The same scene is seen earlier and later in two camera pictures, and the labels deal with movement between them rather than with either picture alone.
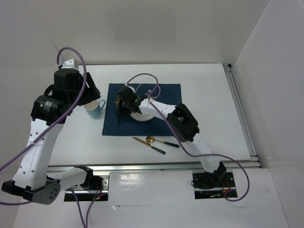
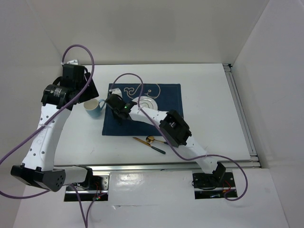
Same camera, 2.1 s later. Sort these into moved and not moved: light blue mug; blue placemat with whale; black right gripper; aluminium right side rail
Moved: black right gripper
Not moved: blue placemat with whale; light blue mug; aluminium right side rail
